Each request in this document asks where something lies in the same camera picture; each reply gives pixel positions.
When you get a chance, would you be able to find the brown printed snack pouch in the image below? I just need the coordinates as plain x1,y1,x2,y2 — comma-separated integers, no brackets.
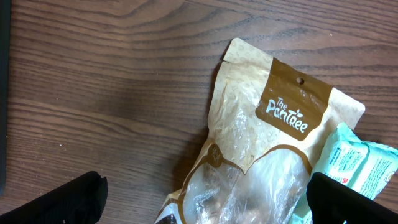
156,38,365,223

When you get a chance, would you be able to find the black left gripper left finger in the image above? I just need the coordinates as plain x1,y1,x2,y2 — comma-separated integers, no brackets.
1,171,108,224

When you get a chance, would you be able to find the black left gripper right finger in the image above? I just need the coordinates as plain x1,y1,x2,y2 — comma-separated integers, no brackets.
307,172,397,224

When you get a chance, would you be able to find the mint green snack packet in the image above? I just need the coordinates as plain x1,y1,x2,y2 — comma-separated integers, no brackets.
289,123,397,223

